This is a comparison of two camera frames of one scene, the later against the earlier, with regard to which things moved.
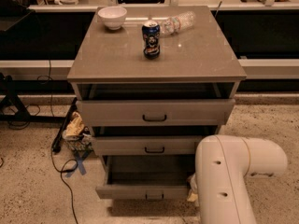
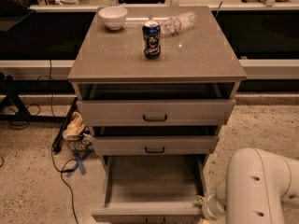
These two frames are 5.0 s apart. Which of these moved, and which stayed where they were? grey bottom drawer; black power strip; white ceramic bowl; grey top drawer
Moved: grey bottom drawer
Stayed: white ceramic bowl; black power strip; grey top drawer
